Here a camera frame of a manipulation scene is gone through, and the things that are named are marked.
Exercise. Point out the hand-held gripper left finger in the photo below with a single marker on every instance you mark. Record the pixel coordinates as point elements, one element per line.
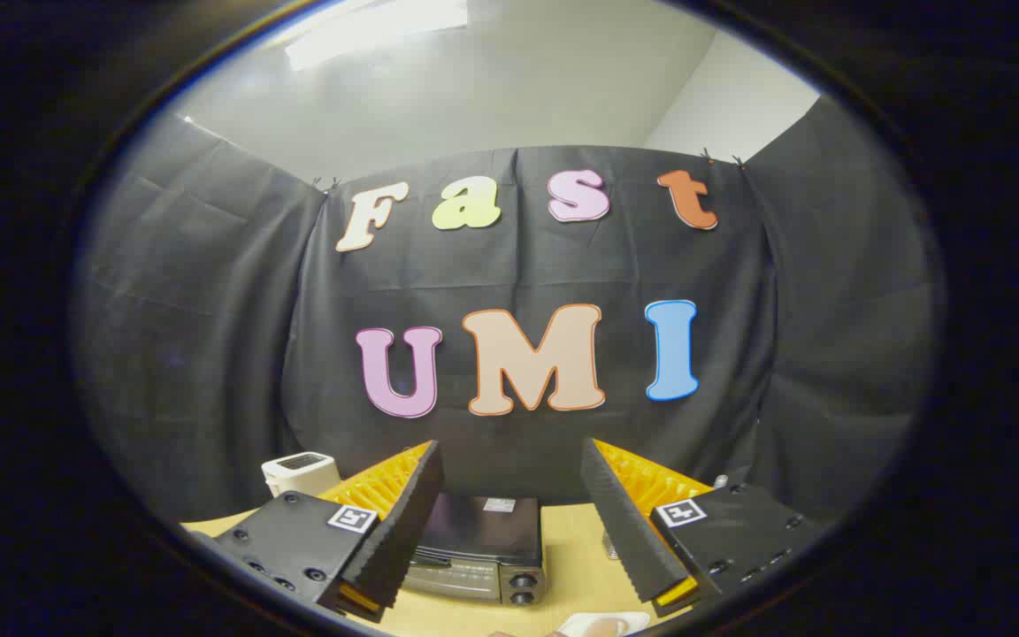
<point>403,531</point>

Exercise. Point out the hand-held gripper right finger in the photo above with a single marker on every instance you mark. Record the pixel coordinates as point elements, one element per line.
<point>620,522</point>

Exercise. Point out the black toaster oven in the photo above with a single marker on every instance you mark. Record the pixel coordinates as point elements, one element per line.
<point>483,531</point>

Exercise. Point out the white bread toaster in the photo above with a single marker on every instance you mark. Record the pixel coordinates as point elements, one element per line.
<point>297,469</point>

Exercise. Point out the white plate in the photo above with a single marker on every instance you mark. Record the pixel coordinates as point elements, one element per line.
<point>571,626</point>

